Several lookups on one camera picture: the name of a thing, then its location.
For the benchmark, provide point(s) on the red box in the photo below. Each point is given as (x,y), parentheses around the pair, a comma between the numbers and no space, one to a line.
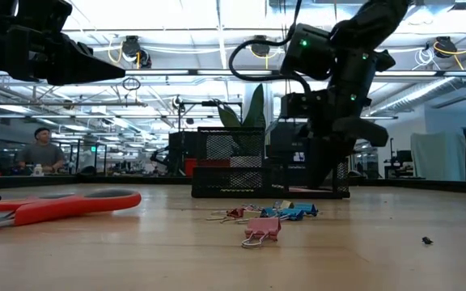
(190,163)

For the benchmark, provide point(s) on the pink binder clip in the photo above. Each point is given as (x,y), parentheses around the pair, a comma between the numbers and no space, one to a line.
(262,227)

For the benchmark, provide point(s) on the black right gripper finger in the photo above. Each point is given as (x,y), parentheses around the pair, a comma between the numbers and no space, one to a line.
(328,161)

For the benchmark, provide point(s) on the pale green cloth cover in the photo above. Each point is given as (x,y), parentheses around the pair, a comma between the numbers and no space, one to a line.
(439,155)

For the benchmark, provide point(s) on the black equipment case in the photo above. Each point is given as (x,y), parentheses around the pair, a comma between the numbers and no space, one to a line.
(180,149)

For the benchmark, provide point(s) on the person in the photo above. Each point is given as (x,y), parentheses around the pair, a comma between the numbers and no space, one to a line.
(41,155)

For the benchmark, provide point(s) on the black computer tower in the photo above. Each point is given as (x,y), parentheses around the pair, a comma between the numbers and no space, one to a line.
(285,141)

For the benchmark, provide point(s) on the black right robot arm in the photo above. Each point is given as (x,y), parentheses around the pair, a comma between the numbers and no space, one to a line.
(354,68)

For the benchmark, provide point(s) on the black aluminium table frame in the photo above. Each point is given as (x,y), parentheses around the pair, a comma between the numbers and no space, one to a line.
(95,180)

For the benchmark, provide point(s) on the blue binder clip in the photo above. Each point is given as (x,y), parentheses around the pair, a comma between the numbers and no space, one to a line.
(306,209)
(289,214)

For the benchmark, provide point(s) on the small black debris piece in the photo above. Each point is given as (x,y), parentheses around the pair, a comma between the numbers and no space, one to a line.
(427,241)

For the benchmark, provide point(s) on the red binder clip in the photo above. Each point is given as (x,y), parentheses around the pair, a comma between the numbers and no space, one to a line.
(236,213)

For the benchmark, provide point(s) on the white plastic bottle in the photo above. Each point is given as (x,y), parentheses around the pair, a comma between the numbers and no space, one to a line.
(38,171)

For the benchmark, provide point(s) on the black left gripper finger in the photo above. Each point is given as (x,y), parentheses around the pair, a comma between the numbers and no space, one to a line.
(83,66)

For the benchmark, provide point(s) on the black mesh desk organizer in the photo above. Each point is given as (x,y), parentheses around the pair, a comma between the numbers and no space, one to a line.
(200,178)

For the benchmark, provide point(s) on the yellow binder clip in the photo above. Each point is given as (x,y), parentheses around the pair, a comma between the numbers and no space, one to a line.
(285,205)

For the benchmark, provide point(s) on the snake plant in white pot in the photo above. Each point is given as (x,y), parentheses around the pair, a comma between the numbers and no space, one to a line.
(257,109)

